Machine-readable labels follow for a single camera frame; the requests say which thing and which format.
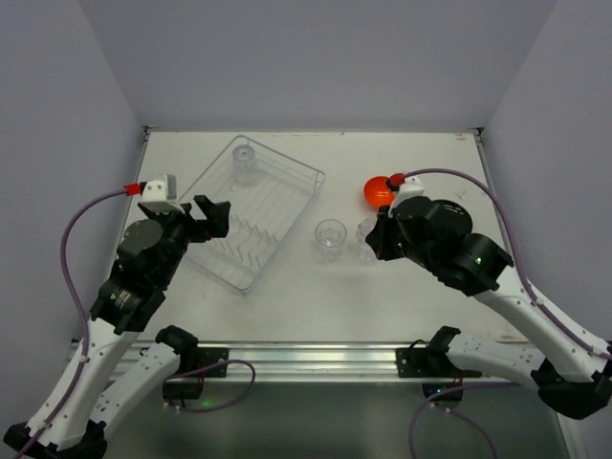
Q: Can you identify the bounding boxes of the clear glass cup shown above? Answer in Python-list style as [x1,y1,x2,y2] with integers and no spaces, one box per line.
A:
[232,144,258,186]
[315,219,347,260]
[356,219,376,261]

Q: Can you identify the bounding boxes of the black plate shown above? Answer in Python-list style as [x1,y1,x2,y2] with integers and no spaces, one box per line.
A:
[436,199,473,235]

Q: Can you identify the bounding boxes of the orange plastic bowl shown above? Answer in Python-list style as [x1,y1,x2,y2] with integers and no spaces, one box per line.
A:
[363,176,395,211]

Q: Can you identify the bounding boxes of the clear glass cup back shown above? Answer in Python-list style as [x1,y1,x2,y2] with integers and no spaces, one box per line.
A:
[232,144,258,186]

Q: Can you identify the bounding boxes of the clear glass cup front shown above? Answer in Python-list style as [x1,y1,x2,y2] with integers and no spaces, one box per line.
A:
[315,219,347,260]

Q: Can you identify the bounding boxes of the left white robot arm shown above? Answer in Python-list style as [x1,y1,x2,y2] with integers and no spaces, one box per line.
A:
[4,195,230,458]

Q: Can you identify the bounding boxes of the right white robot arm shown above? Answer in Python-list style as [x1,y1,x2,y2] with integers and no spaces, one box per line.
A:
[365,196,611,420]

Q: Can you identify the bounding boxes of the clear plastic dish rack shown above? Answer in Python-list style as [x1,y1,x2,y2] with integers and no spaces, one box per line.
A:
[181,135,325,294]

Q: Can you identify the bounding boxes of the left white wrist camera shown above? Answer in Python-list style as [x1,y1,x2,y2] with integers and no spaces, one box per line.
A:
[140,174,179,214]

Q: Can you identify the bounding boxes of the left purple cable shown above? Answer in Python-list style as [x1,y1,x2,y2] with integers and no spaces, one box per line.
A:
[13,184,144,455]

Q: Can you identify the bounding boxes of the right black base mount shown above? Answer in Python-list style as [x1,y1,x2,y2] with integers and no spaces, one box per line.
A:
[395,339,464,398]

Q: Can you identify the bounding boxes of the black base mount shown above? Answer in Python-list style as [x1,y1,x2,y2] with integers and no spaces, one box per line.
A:
[138,346,230,407]
[395,339,464,398]

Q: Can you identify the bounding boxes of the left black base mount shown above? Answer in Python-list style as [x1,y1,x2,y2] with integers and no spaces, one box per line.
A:
[138,346,230,407]

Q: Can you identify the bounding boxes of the aluminium mounting rail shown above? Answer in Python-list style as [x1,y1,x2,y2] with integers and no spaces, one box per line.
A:
[199,339,541,386]

